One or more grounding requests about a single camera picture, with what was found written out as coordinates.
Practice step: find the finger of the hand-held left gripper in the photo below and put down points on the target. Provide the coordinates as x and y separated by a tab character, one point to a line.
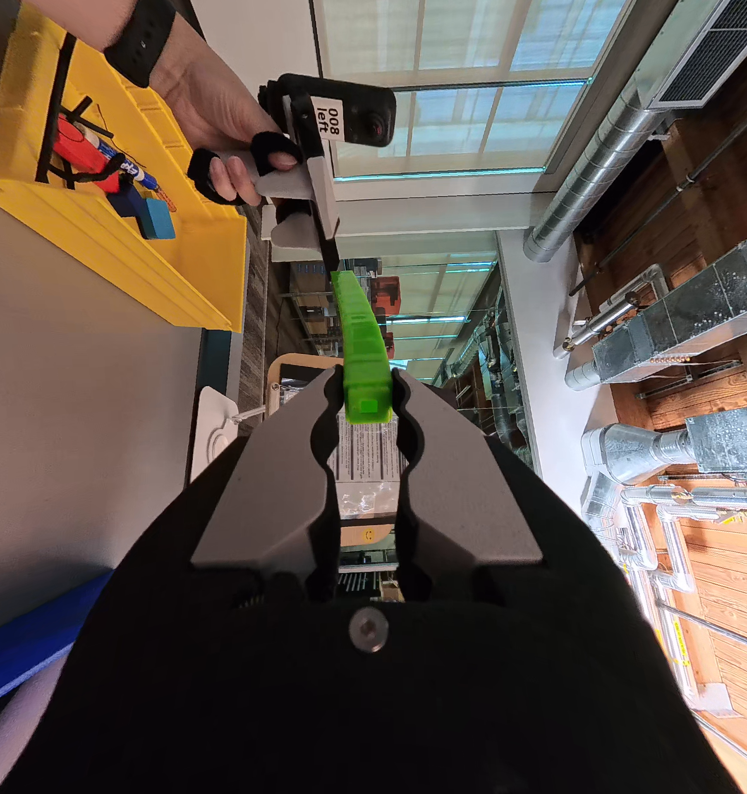
327	198

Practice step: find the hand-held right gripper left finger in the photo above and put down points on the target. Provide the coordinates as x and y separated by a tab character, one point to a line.
255	496

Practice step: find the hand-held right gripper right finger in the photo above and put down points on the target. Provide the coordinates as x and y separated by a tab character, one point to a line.
466	496

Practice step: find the green segmented plastic stick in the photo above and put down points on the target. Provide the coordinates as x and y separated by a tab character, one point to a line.
361	347

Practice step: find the yellow plastic bin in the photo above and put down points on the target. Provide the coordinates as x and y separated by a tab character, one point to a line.
181	273

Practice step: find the light blue foam block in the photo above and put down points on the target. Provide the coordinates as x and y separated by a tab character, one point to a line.
159	220

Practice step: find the dark blue cube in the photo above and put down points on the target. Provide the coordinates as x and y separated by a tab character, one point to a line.
125	200

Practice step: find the person's right forearm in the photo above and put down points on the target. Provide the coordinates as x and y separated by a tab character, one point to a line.
13	713

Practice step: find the person's left hand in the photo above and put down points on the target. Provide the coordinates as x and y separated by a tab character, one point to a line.
212	105

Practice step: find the plastic-covered paper sheet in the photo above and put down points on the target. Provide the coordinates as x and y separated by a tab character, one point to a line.
367	459

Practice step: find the orange tool case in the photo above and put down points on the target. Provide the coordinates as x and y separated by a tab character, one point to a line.
386	291
389	344

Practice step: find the glass-fronted storage shelves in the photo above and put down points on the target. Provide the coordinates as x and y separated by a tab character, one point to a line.
314	310

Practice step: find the large paned window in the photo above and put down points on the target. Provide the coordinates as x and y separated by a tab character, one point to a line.
460	37

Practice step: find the blue dry-erase marker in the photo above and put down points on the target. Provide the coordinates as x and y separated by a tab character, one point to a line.
139	175

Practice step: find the silver insulated pipes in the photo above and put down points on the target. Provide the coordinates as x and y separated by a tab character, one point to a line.
665	496

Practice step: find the silver pipe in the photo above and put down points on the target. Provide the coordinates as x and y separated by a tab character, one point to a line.
603	319

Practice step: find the red plastic block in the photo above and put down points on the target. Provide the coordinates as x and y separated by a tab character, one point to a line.
79	149

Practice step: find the blue plastic bin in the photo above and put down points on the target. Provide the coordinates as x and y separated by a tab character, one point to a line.
26	645

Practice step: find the ceiling air vent unit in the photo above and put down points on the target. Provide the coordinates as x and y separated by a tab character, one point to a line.
715	49

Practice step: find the slim spiral metal duct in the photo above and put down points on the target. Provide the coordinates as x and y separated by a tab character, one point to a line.
590	173

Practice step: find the metal duct with cone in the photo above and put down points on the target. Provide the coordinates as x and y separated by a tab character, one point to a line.
721	440

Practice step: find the rectangular metal duct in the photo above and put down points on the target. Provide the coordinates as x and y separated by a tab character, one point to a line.
671	322

